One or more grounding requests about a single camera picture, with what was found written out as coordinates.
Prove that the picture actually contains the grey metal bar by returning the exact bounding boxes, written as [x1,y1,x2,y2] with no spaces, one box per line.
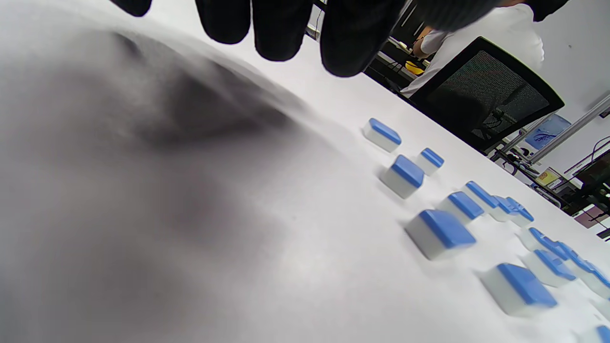
[529,93,610,165]

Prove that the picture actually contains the person's left hand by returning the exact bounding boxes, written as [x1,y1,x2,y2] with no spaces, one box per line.
[110,0,570,78]

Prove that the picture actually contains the blue mahjong tiles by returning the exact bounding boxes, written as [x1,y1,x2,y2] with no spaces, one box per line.
[362,118,610,343]

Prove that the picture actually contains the blue poster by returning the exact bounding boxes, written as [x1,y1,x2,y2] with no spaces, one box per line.
[524,114,571,151]

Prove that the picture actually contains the yellow box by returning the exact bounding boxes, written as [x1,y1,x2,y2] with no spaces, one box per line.
[536,168,562,187]

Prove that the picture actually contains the black mesh office chair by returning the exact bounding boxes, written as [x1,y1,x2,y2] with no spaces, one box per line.
[409,37,566,153]

